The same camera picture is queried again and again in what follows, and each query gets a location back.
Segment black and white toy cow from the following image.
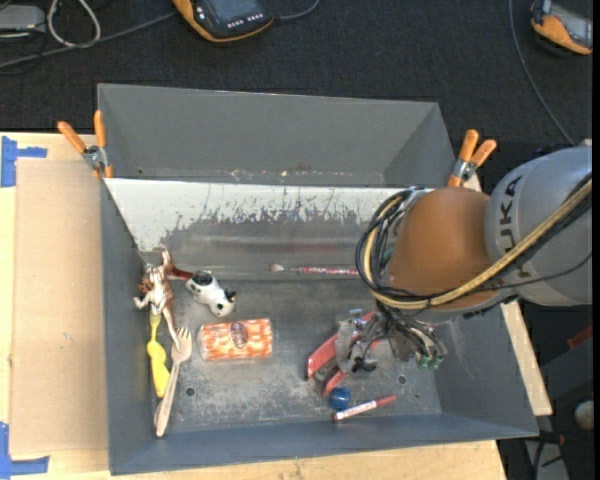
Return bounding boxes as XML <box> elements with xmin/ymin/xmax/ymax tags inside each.
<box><xmin>185</xmin><ymin>270</ymin><xmax>238</xmax><ymax>319</ymax></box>

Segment brown and white toy animal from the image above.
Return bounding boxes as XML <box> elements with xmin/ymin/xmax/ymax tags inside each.
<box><xmin>132</xmin><ymin>246</ymin><xmax>196</xmax><ymax>350</ymax></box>

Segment pale wooden fork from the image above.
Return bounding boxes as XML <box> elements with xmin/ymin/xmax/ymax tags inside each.
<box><xmin>153</xmin><ymin>326</ymin><xmax>194</xmax><ymax>439</ymax></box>

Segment grey metal bin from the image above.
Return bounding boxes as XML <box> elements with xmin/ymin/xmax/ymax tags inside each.
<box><xmin>95</xmin><ymin>82</ymin><xmax>541</xmax><ymax>477</ymax></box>

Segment yellow toothbrush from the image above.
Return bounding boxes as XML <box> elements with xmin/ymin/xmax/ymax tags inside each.
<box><xmin>146</xmin><ymin>311</ymin><xmax>172</xmax><ymax>400</ymax></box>

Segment brown cardboard board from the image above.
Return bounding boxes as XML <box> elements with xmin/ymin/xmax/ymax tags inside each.
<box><xmin>8</xmin><ymin>159</ymin><xmax>112</xmax><ymax>460</ymax></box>

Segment red marker pen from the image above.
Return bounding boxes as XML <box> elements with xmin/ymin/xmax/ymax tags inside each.
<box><xmin>331</xmin><ymin>393</ymin><xmax>398</xmax><ymax>424</ymax></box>

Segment red-handled pliers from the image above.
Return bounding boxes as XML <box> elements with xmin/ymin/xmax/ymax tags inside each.
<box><xmin>306</xmin><ymin>310</ymin><xmax>382</xmax><ymax>397</ymax></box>

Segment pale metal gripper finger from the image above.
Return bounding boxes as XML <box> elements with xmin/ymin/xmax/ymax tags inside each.
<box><xmin>335</xmin><ymin>317</ymin><xmax>363</xmax><ymax>355</ymax></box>
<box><xmin>339</xmin><ymin>351</ymin><xmax>380</xmax><ymax>376</ymax></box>

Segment orange patterned packet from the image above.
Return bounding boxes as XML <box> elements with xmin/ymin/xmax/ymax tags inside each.
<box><xmin>196</xmin><ymin>317</ymin><xmax>275</xmax><ymax>363</ymax></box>

